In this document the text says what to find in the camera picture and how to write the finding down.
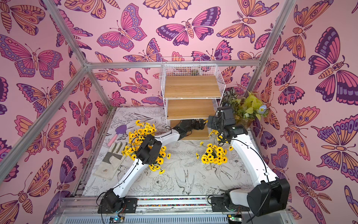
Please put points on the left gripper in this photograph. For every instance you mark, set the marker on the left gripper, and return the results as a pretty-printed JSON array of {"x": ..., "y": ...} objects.
[{"x": 197, "y": 124}]

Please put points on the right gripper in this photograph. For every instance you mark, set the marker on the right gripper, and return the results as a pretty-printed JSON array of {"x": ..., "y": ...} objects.
[{"x": 212, "y": 122}]

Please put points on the sunflower pot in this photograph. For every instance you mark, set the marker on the sunflower pot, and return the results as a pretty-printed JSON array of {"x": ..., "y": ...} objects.
[
  {"x": 217, "y": 136},
  {"x": 213, "y": 154},
  {"x": 130, "y": 152},
  {"x": 144, "y": 129},
  {"x": 160, "y": 161}
]

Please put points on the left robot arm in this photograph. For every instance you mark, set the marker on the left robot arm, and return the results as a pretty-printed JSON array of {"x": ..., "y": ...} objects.
[{"x": 148, "y": 151}]

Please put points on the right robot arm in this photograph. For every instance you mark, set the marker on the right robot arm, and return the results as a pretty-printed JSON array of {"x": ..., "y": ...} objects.
[{"x": 269, "y": 194}]

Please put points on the green leafy potted plant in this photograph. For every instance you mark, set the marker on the green leafy potted plant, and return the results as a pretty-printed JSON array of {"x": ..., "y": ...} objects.
[{"x": 246, "y": 110}]

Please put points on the purple pink garden trowel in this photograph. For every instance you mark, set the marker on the purple pink garden trowel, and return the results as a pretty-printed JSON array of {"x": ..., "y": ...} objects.
[{"x": 119, "y": 130}]

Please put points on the white green gardening glove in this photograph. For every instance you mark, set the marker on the white green gardening glove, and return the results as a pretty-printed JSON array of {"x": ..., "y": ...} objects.
[{"x": 111, "y": 161}]

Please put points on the white wire wooden shelf unit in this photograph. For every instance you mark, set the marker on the white wire wooden shelf unit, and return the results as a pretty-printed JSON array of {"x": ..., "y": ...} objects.
[{"x": 191, "y": 92}]

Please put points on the aluminium frame bars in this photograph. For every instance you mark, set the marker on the aluminium frame bars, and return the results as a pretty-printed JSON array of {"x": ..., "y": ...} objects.
[{"x": 87, "y": 69}]

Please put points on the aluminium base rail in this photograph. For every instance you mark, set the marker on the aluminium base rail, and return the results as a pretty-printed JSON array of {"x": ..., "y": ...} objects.
[{"x": 164, "y": 210}]

